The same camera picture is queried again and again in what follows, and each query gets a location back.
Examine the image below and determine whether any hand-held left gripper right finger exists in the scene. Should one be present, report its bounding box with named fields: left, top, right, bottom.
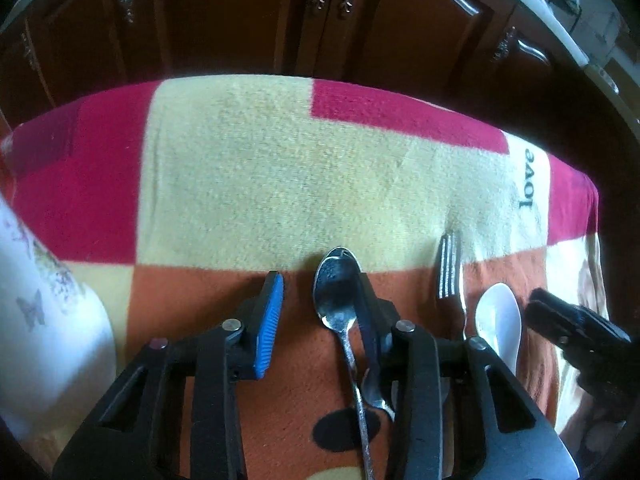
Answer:
left=352, top=272, right=581, bottom=480

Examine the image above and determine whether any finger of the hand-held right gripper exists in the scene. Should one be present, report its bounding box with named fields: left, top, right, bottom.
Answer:
left=522, top=287, right=633, bottom=401

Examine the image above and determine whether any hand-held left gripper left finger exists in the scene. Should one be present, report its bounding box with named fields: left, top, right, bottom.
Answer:
left=52, top=271, right=285, bottom=480

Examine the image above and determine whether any large metal spoon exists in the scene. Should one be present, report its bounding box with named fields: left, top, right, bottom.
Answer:
left=313, top=246, right=376, bottom=480

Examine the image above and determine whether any white plastic spoon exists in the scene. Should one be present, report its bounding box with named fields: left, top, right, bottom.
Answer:
left=474, top=282, right=523, bottom=378

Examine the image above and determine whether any metal fork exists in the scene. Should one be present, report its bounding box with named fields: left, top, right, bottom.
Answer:
left=438, top=232, right=471, bottom=342

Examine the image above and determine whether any white utensil holder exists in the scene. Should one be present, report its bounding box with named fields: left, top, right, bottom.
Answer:
left=0, top=195, right=118, bottom=441

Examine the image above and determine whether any checkered fleece blanket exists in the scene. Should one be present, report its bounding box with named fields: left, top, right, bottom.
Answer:
left=0, top=76, right=601, bottom=480

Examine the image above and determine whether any dark wooden cabinet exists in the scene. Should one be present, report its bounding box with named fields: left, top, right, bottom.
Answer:
left=0, top=0, right=640, bottom=171

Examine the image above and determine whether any white countertop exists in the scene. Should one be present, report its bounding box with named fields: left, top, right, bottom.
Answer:
left=465, top=0, right=640, bottom=126

